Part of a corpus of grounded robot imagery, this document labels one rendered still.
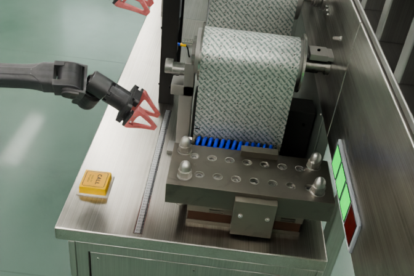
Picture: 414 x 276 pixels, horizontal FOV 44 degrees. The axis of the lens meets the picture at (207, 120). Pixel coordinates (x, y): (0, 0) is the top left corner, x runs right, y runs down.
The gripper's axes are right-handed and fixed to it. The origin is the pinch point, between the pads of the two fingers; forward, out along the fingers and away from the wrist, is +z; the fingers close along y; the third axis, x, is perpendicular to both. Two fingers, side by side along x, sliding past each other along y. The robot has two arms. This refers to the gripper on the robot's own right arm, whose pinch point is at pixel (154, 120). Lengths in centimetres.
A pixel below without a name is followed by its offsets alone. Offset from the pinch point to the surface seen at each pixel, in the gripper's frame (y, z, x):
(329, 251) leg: -13, 81, -16
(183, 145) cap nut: 8.4, 7.6, 3.6
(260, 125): 0.7, 22.4, 16.4
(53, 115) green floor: -144, -15, -130
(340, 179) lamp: 30, 29, 31
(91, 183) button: 11.7, -5.0, -19.4
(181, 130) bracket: -7.7, 9.8, -3.3
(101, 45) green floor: -242, -10, -125
